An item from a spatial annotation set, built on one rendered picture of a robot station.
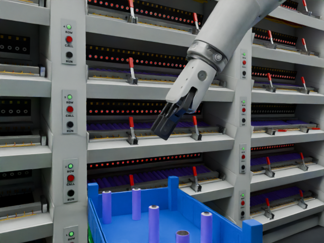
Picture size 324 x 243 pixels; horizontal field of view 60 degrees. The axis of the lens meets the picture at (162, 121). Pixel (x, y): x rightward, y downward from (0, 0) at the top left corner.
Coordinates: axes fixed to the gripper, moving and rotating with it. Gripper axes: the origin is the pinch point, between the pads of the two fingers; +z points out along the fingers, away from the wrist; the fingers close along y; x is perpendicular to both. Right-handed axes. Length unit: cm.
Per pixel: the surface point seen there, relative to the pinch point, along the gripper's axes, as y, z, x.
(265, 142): 55, -18, -58
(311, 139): 67, -35, -87
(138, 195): -1.0, 14.6, -3.0
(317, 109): 78, -53, -89
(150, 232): -12.5, 16.1, -4.8
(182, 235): -23.5, 10.4, -3.9
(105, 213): -2.0, 20.8, 1.0
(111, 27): 32.6, -17.1, 22.1
